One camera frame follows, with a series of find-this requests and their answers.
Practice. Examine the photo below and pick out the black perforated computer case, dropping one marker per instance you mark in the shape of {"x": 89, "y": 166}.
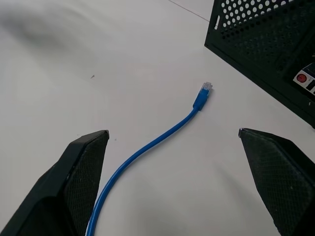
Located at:
{"x": 265, "y": 37}

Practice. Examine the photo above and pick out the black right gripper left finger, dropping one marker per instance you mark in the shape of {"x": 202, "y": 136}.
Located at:
{"x": 61, "y": 182}

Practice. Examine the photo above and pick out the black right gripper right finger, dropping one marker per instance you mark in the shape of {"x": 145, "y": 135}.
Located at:
{"x": 283, "y": 177}

